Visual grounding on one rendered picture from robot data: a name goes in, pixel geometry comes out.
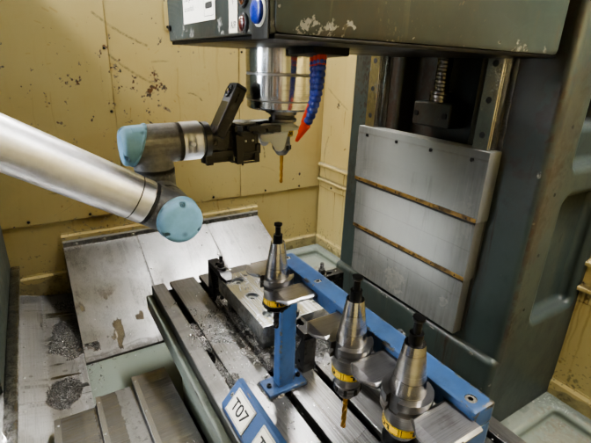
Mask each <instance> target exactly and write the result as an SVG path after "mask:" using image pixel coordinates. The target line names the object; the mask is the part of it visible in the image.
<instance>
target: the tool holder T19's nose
mask: <svg viewBox="0 0 591 443"><path fill-rule="evenodd" d="M332 385H333V388H334V391H335V392H336V393H337V394H339V395H340V396H341V397H342V398H344V399H350V398H352V397H354V396H357V395H358V394H359V392H360V391H361V383H359V382H356V383H346V382H343V381H340V380H338V379H337V378H336V377H334V378H333V381H332Z"/></svg>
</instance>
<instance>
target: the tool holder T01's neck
mask: <svg viewBox="0 0 591 443"><path fill-rule="evenodd" d="M383 415H384V417H385V419H386V420H387V422H388V423H389V424H390V425H392V426H393V427H395V428H397V429H399V430H401V431H406V432H413V428H412V425H410V424H405V423H401V422H399V421H397V420H395V416H396V415H397V414H395V413H394V412H393V411H392V410H390V409H389V408H388V409H387V410H384V411H383Z"/></svg>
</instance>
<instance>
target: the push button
mask: <svg viewBox="0 0 591 443"><path fill-rule="evenodd" d="M250 16H251V20H252V22H253V24H259V23H260V22H261V20H262V17H263V3H262V0H252V2H251V7H250Z"/></svg>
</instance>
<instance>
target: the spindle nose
mask: <svg viewBox="0 0 591 443"><path fill-rule="evenodd" d="M245 71H246V74H245V88H246V89H247V92H246V98H247V106H248V107H249V108H251V109H254V110H260V111H269V112H286V113H299V112H305V109H306V106H307V104H308V102H309V100H310V99H309V96H310V58H309V57H305V56H296V55H289V54H288V48H287V47H246V48H245Z"/></svg>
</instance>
